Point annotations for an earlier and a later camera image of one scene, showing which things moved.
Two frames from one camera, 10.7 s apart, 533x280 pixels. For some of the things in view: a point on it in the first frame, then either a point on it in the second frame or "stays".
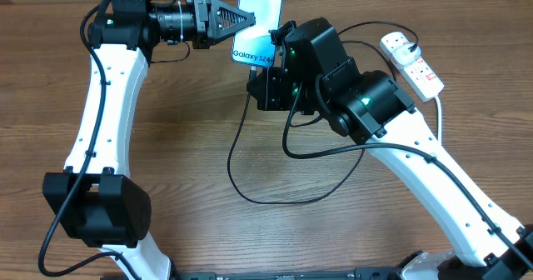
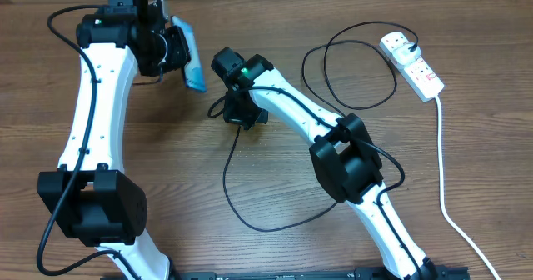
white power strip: (420, 76) stays
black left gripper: (209, 24) → (180, 51)
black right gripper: (272, 100) → (236, 117)
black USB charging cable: (246, 109) → (236, 215)
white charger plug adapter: (402, 55) stays
